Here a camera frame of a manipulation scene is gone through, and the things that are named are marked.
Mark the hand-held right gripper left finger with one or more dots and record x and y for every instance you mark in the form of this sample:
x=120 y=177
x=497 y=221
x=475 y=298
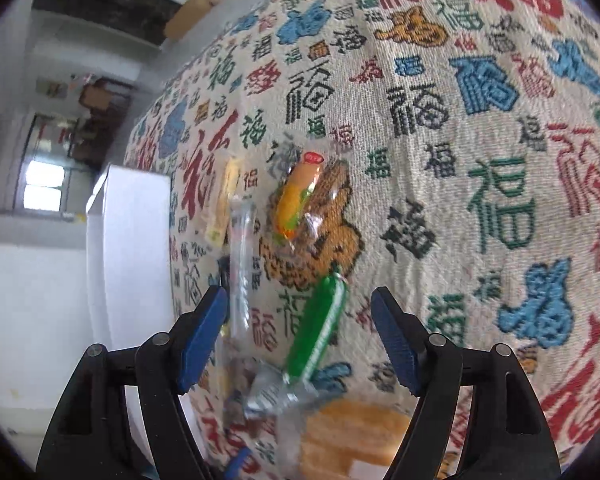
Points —
x=202 y=340

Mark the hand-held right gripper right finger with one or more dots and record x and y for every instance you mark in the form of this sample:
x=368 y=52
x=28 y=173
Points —
x=395 y=340

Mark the green sausage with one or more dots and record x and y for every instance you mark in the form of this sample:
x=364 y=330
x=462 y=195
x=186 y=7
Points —
x=317 y=330

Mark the white box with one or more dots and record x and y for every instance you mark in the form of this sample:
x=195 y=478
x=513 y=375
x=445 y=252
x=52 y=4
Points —
x=130 y=260

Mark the burger gummy packet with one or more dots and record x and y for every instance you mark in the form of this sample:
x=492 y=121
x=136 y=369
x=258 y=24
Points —
x=297 y=200

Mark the clear stick packet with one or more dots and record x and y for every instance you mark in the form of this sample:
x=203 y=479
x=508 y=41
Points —
x=241 y=270

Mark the silver snack packet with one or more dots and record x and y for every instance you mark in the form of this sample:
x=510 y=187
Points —
x=265 y=392

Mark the bread slice packet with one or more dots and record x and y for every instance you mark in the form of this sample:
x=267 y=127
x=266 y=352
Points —
x=350 y=435

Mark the printed blanket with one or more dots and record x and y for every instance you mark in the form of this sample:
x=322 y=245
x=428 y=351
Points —
x=430 y=210

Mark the pale yellow wafer packet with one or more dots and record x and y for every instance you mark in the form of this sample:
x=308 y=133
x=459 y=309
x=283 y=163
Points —
x=222 y=200

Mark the glass door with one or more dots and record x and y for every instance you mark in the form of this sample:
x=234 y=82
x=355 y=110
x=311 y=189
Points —
x=42 y=180

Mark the wooden chairs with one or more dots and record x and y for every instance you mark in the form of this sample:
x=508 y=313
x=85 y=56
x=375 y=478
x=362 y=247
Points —
x=100 y=95

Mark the cardboard box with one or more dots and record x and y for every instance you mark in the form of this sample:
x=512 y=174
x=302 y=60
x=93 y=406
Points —
x=190 y=12

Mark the dark wall board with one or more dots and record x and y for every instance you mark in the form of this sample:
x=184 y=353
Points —
x=105 y=5

